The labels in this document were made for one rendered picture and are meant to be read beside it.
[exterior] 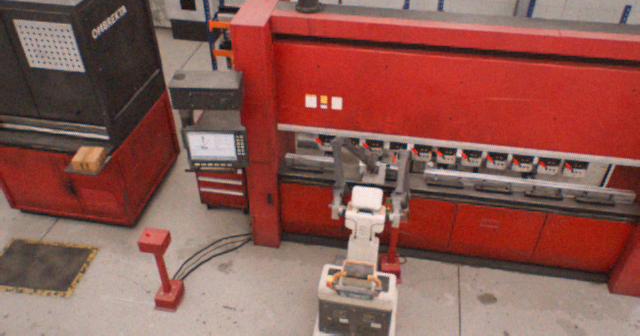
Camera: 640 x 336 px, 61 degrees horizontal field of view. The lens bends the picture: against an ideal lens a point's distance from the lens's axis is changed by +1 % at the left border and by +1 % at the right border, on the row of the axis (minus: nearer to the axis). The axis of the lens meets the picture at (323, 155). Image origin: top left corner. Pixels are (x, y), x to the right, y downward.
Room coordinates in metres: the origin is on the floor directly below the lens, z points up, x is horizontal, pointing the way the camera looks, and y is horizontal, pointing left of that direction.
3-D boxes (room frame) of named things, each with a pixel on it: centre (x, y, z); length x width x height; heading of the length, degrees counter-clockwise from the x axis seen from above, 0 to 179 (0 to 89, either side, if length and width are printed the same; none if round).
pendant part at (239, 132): (3.28, 0.80, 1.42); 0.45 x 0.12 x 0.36; 89
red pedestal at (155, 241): (2.91, 1.33, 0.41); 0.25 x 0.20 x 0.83; 171
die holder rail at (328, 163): (3.69, 0.08, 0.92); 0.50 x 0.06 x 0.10; 81
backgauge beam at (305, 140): (3.83, -0.90, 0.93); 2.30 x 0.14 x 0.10; 81
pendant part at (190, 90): (3.37, 0.85, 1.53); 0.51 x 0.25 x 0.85; 89
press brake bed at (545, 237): (3.45, -1.09, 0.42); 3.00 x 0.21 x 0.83; 81
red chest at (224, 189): (4.19, 0.96, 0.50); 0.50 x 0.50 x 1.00; 81
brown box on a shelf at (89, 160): (3.57, 2.01, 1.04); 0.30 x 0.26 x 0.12; 80
